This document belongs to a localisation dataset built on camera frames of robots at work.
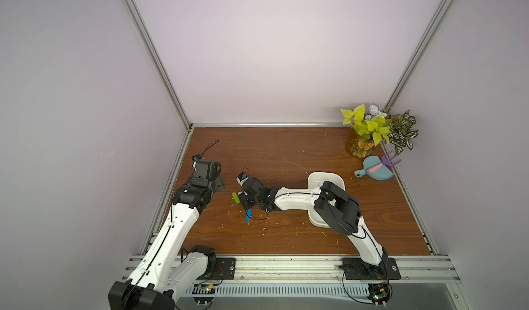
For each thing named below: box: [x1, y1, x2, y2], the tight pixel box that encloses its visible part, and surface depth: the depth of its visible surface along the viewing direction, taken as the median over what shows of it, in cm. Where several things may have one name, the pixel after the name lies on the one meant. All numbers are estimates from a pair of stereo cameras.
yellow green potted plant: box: [340, 103, 393, 159], surface depth 92 cm
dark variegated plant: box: [387, 108, 419, 156], surface depth 87 cm
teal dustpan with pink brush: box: [354, 155, 394, 181], surface depth 102 cm
